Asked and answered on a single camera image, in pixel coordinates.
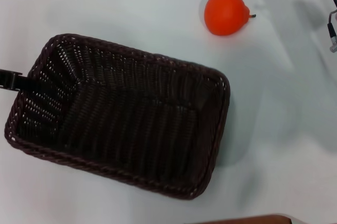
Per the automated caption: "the dark brown woven basket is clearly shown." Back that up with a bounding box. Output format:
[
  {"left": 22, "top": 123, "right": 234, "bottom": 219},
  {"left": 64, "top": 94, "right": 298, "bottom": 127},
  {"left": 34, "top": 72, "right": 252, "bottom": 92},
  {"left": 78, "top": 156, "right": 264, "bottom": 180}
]
[{"left": 4, "top": 33, "right": 231, "bottom": 200}]

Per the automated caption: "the orange toy pear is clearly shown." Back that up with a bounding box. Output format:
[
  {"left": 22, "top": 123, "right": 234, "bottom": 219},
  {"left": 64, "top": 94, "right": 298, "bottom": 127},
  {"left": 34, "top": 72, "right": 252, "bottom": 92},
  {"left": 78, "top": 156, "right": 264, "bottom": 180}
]
[{"left": 204, "top": 0, "right": 257, "bottom": 36}]

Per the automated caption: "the white tablecloth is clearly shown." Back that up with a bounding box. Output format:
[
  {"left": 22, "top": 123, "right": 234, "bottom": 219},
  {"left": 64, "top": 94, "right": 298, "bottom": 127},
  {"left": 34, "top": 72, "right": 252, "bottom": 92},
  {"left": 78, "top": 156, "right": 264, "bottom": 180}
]
[{"left": 0, "top": 0, "right": 337, "bottom": 224}]

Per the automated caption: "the black cable with silver connector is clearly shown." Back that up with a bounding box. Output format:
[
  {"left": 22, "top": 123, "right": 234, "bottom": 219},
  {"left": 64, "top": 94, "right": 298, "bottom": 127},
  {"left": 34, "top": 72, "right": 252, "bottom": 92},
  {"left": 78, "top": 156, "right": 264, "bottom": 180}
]
[{"left": 326, "top": 9, "right": 337, "bottom": 53}]

